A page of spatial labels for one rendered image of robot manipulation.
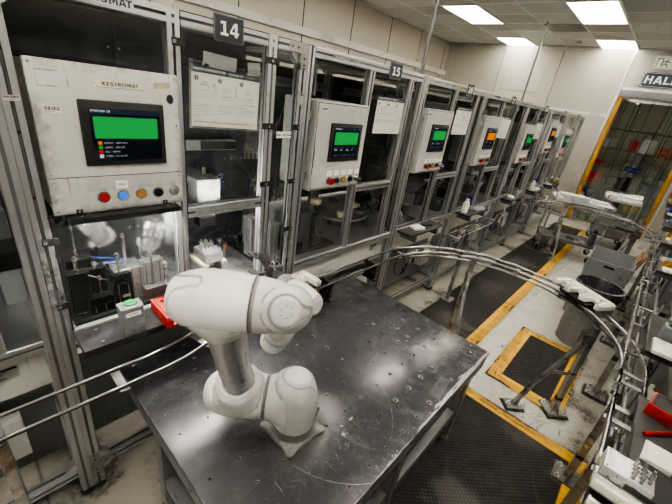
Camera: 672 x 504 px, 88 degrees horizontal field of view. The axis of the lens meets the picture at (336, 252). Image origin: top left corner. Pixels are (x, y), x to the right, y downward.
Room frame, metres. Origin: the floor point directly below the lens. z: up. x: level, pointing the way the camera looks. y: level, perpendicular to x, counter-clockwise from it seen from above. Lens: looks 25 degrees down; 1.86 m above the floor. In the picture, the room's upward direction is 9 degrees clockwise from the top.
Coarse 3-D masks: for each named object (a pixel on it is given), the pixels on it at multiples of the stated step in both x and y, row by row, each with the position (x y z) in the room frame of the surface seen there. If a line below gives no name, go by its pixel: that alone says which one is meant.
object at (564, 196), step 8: (552, 192) 5.66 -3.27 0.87; (560, 192) 5.61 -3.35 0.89; (568, 200) 5.22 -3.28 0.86; (576, 200) 5.21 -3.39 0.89; (584, 200) 5.17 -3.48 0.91; (592, 200) 5.37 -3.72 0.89; (552, 208) 5.29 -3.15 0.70; (600, 208) 5.07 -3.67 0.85; (608, 208) 5.03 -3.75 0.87; (544, 224) 5.29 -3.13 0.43; (608, 224) 5.00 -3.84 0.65; (536, 232) 5.71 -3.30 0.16; (544, 232) 5.45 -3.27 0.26; (552, 232) 5.52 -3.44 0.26; (560, 232) 5.59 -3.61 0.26; (536, 240) 5.72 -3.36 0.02; (560, 240) 5.18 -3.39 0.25; (568, 240) 5.22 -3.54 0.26; (600, 240) 5.00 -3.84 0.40; (584, 248) 5.46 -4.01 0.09; (592, 248) 5.02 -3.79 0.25
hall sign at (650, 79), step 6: (648, 72) 7.50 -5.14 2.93; (654, 72) 7.44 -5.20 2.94; (642, 78) 7.53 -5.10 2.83; (648, 78) 7.47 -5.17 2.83; (654, 78) 7.42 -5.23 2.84; (660, 78) 7.36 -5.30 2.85; (666, 78) 7.31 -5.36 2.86; (642, 84) 7.50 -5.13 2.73; (648, 84) 7.45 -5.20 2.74; (654, 84) 7.39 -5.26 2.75; (660, 84) 7.34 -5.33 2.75; (666, 84) 7.29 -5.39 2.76
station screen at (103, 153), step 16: (96, 112) 1.11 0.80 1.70; (112, 112) 1.14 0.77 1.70; (128, 112) 1.18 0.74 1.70; (144, 112) 1.22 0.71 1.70; (96, 144) 1.10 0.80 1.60; (112, 144) 1.14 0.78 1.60; (128, 144) 1.17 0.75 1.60; (144, 144) 1.21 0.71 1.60; (160, 144) 1.25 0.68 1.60; (96, 160) 1.10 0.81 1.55
